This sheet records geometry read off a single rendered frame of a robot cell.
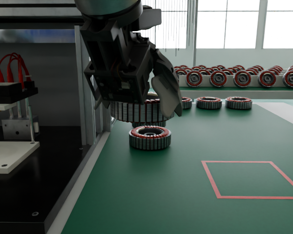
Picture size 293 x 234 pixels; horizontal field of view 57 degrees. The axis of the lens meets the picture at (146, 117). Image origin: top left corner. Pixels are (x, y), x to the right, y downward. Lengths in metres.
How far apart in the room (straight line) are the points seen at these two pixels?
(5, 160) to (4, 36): 0.28
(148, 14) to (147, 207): 0.29
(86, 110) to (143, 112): 0.27
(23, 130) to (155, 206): 0.43
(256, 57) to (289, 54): 0.80
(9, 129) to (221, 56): 6.62
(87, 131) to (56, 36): 0.23
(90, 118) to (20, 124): 0.20
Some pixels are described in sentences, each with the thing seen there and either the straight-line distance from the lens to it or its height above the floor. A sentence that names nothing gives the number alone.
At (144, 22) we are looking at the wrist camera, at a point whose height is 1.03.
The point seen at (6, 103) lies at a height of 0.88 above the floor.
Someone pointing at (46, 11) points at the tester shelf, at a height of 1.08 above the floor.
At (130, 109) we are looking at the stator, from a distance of 0.42.
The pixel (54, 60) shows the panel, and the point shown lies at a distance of 0.84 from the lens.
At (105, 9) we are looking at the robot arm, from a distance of 0.30.
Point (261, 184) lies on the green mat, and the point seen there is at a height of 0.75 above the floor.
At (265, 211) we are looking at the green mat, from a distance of 0.49.
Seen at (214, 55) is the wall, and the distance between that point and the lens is 7.11.
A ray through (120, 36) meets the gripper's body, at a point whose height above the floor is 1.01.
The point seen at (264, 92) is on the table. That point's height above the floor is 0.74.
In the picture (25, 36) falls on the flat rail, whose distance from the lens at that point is 0.69.
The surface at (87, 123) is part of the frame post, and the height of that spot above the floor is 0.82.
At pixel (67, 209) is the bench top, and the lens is 0.48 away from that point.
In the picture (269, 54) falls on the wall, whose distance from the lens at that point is 7.52.
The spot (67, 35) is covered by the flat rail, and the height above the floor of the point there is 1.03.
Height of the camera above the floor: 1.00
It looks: 14 degrees down
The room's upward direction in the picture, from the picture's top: straight up
